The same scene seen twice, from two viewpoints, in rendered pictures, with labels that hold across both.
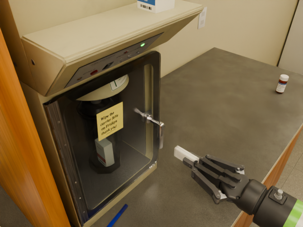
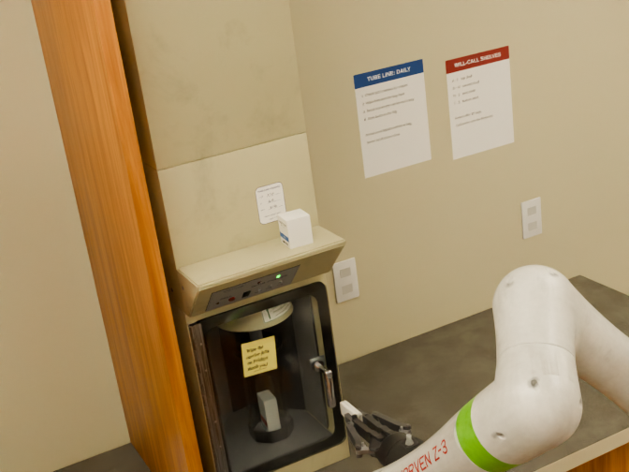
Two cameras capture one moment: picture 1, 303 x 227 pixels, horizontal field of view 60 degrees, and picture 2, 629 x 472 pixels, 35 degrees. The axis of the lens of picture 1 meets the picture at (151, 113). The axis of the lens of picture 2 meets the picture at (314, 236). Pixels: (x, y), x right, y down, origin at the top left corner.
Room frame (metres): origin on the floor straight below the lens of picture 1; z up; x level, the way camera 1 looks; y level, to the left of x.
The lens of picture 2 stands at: (-1.18, -0.76, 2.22)
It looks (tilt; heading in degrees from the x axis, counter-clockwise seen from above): 21 degrees down; 23
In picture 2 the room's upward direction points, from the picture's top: 8 degrees counter-clockwise
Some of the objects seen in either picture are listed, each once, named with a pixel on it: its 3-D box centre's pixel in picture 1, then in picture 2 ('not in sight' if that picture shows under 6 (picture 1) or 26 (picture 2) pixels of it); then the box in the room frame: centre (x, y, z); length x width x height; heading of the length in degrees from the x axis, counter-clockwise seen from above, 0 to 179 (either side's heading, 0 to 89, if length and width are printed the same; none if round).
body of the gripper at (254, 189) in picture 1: (241, 190); (391, 447); (0.37, -0.21, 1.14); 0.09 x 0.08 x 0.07; 48
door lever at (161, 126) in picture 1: (155, 132); (326, 384); (0.55, -0.01, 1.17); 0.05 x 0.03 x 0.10; 48
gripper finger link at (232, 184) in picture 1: (213, 178); (368, 435); (0.41, -0.15, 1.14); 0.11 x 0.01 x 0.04; 49
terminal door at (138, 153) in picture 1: (119, 140); (273, 385); (0.49, 0.08, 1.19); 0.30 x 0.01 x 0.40; 138
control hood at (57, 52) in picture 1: (126, 45); (265, 276); (0.46, 0.04, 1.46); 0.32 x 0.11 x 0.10; 138
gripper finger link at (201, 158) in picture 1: (218, 171); (379, 430); (0.43, -0.17, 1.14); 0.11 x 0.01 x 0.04; 46
